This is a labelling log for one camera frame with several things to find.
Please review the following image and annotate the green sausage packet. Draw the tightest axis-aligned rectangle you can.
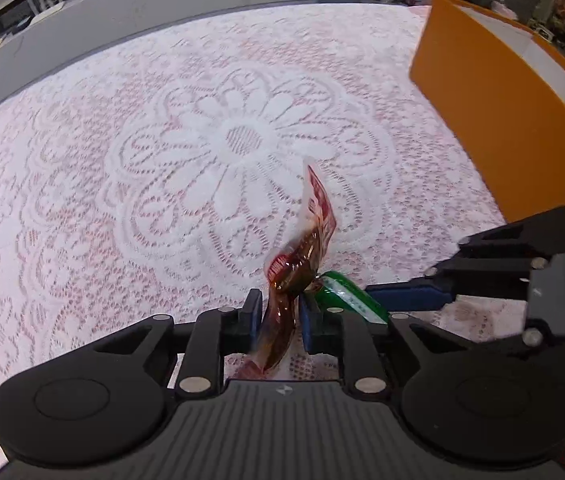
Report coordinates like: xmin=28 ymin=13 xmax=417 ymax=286
xmin=315 ymin=270 xmax=392 ymax=325

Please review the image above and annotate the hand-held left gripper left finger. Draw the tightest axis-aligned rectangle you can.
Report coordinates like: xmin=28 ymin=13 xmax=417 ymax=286
xmin=37 ymin=288 xmax=263 ymax=395

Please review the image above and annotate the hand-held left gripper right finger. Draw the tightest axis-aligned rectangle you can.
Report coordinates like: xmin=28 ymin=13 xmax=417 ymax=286
xmin=299 ymin=294 xmax=528 ymax=395

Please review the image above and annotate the orange cardboard box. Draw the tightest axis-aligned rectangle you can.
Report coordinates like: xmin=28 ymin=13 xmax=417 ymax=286
xmin=409 ymin=0 xmax=565 ymax=226

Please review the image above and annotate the white lace tablecloth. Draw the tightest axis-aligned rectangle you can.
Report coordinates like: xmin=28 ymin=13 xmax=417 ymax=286
xmin=0 ymin=2 xmax=528 ymax=480

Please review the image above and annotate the long grey television console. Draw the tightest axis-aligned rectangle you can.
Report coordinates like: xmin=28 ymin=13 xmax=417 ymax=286
xmin=0 ymin=0 xmax=321 ymax=131

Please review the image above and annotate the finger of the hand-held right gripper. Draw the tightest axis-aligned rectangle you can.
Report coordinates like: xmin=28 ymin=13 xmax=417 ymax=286
xmin=365 ymin=204 xmax=565 ymax=311

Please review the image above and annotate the red and brown snack packet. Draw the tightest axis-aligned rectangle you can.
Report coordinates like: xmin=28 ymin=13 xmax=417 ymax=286
xmin=235 ymin=160 xmax=339 ymax=378

